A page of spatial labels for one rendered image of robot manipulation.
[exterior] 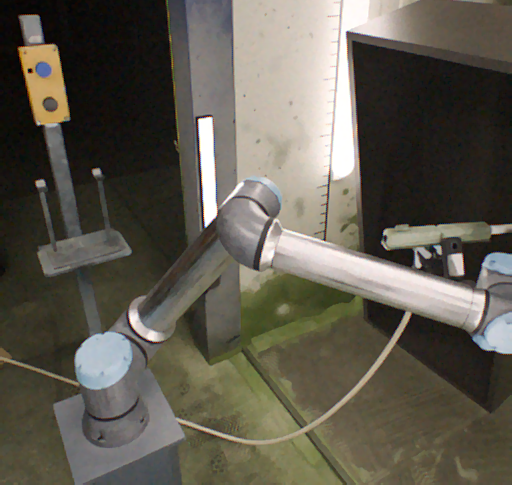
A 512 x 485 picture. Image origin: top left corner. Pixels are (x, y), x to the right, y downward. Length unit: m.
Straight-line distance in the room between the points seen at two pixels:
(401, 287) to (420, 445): 1.41
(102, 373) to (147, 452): 0.27
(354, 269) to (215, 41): 1.16
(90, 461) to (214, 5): 1.49
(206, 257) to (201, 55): 0.89
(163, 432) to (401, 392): 1.30
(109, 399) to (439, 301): 0.88
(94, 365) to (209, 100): 1.05
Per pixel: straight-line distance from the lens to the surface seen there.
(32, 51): 1.91
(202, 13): 1.90
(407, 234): 1.40
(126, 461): 1.54
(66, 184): 2.11
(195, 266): 1.27
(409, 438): 2.37
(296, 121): 2.19
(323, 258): 1.01
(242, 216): 1.04
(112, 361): 1.41
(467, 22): 1.51
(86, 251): 2.08
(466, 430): 2.47
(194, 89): 1.93
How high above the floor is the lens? 1.86
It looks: 30 degrees down
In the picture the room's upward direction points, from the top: straight up
